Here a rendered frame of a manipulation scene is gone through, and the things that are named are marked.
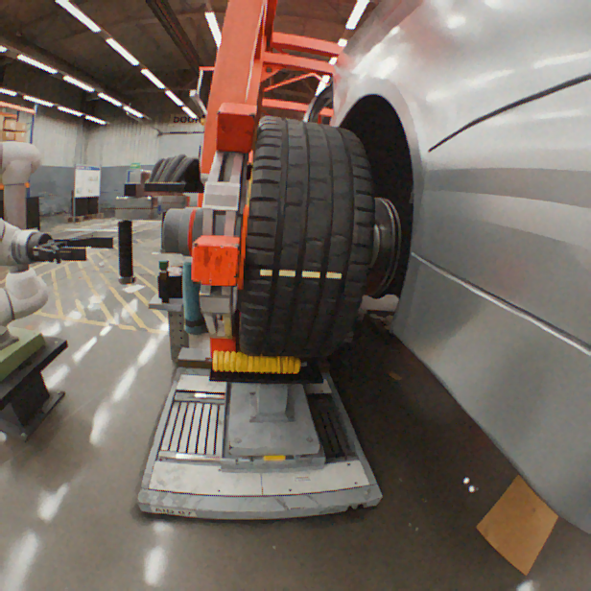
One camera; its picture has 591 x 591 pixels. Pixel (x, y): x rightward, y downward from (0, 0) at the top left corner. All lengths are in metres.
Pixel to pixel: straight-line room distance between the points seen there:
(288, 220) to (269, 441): 0.72
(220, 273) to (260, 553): 0.85
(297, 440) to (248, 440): 0.17
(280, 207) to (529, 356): 0.42
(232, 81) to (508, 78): 1.14
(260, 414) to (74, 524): 0.80
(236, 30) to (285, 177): 1.10
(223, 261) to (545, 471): 0.49
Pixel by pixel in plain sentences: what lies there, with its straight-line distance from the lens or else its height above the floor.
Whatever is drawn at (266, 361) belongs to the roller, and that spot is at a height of 0.53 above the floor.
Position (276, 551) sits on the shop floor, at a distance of 1.01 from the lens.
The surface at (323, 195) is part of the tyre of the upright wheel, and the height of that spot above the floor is 0.98.
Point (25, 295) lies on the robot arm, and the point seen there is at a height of 0.55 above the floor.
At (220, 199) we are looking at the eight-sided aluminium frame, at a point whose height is 0.95.
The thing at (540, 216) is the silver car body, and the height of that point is 1.00.
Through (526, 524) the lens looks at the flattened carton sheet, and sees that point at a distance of 1.44.
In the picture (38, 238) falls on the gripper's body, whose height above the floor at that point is 0.86.
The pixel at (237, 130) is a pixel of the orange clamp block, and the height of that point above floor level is 1.09.
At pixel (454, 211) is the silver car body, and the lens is 0.42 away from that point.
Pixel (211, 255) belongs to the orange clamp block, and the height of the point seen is 0.87.
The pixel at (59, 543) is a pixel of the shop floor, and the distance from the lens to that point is 1.16.
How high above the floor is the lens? 0.96
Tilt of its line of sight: 19 degrees down
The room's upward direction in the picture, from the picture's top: 7 degrees clockwise
